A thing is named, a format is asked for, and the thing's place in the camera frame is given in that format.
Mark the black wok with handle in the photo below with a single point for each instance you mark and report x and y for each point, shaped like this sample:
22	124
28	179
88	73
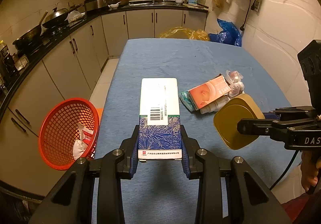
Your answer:
30	36

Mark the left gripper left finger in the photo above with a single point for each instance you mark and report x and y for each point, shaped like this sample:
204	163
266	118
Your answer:
119	164

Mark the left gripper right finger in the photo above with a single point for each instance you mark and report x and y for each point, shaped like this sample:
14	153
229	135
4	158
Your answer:
199	163

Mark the yellow plastic bag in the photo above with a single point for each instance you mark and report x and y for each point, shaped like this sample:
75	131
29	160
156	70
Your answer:
185	33

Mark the teal small packet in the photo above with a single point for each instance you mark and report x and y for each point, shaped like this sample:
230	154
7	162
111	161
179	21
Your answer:
187	101

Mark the white small bowl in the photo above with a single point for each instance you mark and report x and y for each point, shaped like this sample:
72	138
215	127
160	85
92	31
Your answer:
114	6

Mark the person's right hand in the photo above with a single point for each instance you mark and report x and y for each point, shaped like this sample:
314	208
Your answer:
309	170

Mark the blue white medicine box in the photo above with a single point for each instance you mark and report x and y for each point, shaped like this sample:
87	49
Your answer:
159	135

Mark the blue plastic bag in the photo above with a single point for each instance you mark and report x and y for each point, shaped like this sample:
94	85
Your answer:
229	34

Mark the pink white plastic bag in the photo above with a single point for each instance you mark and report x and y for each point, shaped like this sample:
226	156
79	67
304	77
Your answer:
234	80

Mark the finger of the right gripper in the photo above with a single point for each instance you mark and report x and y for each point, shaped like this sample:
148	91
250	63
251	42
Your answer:
254	126
271	115

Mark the red plastic basket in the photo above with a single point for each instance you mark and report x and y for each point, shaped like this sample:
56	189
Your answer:
59	132

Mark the yellow rounded tin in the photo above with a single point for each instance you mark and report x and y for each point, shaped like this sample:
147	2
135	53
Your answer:
227	118

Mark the orange wooden stool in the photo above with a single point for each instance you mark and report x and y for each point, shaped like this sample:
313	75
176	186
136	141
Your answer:
99	112

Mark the rectangular steel cooker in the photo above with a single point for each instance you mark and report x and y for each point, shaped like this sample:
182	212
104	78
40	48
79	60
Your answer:
92	5

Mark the orange cardboard box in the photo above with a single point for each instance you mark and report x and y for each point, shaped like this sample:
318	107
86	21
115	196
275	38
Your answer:
208	92

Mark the red white paper wrapper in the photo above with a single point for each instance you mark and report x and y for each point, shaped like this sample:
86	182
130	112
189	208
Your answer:
81	142

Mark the lidded steel wok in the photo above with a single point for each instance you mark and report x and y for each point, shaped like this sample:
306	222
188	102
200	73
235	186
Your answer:
58	16

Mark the white plastic bottle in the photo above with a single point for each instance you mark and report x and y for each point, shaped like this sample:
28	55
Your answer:
216	105

